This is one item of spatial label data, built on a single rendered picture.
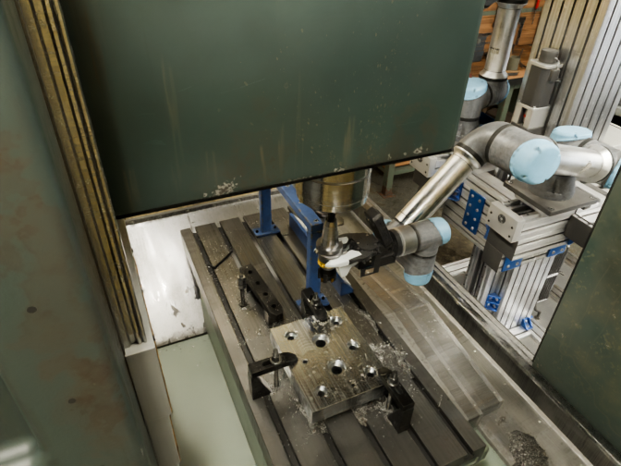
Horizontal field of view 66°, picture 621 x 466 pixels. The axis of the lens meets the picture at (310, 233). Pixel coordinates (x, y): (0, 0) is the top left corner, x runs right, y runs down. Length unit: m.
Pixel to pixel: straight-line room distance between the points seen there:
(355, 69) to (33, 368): 0.60
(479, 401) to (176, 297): 1.15
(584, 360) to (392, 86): 1.00
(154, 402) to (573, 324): 1.11
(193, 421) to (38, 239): 1.22
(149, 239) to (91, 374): 1.46
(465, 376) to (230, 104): 1.27
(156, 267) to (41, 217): 1.52
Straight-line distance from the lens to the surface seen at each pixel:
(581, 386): 1.59
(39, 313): 0.58
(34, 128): 0.48
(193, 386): 1.75
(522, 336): 2.64
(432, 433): 1.33
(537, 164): 1.34
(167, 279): 1.98
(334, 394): 1.24
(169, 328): 1.90
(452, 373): 1.69
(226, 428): 1.64
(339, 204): 0.96
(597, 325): 1.47
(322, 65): 0.76
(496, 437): 1.70
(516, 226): 1.75
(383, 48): 0.81
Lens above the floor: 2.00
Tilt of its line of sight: 36 degrees down
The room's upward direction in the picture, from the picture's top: 2 degrees clockwise
